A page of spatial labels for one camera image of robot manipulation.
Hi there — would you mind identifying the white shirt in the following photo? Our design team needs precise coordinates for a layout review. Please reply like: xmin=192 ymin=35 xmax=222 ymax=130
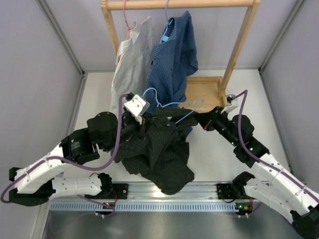
xmin=110 ymin=17 xmax=156 ymax=116

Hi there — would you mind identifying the blue checked shirt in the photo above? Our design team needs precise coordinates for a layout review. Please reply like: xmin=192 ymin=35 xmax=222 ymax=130
xmin=145 ymin=11 xmax=198 ymax=113

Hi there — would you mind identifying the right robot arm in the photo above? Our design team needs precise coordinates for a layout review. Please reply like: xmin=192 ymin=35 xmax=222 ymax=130
xmin=194 ymin=107 xmax=319 ymax=239

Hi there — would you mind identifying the aluminium frame post left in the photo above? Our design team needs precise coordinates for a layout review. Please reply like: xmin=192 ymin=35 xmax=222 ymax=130
xmin=35 ymin=0 xmax=87 ymax=136

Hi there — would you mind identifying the aluminium frame post right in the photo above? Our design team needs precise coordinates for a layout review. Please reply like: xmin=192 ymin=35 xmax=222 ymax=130
xmin=258 ymin=0 xmax=306 ymax=75

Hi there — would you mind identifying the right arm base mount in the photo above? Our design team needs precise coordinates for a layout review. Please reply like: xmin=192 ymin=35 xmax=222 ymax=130
xmin=216 ymin=183 xmax=249 ymax=200

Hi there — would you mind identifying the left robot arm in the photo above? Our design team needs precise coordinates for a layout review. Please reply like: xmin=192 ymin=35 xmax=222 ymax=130
xmin=1 ymin=112 xmax=143 ymax=207

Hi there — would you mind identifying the pink hanger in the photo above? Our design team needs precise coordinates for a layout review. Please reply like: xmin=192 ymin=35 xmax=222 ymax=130
xmin=123 ymin=0 xmax=135 ymax=40

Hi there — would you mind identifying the wooden clothes rack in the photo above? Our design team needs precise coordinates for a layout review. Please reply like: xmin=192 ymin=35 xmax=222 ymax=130
xmin=100 ymin=0 xmax=260 ymax=112

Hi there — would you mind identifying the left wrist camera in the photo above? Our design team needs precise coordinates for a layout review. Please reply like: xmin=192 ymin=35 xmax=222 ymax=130
xmin=124 ymin=94 xmax=150 ymax=124

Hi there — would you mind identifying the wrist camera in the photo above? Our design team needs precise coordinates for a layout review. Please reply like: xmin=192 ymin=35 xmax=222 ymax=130
xmin=124 ymin=94 xmax=150 ymax=124
xmin=221 ymin=94 xmax=239 ymax=114

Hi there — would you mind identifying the blue hanger under blue shirt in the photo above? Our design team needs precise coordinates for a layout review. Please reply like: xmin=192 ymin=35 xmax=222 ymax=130
xmin=164 ymin=0 xmax=170 ymax=24

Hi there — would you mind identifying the aluminium frame post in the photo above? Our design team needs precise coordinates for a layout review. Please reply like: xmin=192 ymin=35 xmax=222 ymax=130
xmin=258 ymin=0 xmax=306 ymax=75
xmin=35 ymin=0 xmax=87 ymax=136

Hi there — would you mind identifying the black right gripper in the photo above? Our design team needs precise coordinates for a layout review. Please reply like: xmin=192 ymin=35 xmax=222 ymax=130
xmin=194 ymin=107 xmax=239 ymax=147

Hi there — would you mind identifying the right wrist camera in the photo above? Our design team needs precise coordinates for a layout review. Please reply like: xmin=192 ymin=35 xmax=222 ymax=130
xmin=221 ymin=94 xmax=239 ymax=114

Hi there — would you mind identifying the perforated cable duct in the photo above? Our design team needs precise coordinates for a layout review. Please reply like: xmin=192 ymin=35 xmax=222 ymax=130
xmin=50 ymin=201 xmax=250 ymax=213

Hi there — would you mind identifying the dark pinstriped shirt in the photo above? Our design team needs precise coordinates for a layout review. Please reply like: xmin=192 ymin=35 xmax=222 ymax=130
xmin=114 ymin=107 xmax=197 ymax=186

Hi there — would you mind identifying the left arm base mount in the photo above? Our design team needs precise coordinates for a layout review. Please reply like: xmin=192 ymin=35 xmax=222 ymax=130
xmin=99 ymin=183 xmax=129 ymax=200

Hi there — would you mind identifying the light blue hanger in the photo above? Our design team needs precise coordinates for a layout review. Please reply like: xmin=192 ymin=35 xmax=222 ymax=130
xmin=142 ymin=88 xmax=204 ymax=123

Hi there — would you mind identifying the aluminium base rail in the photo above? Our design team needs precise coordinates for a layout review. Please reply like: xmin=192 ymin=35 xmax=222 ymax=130
xmin=47 ymin=181 xmax=252 ymax=201

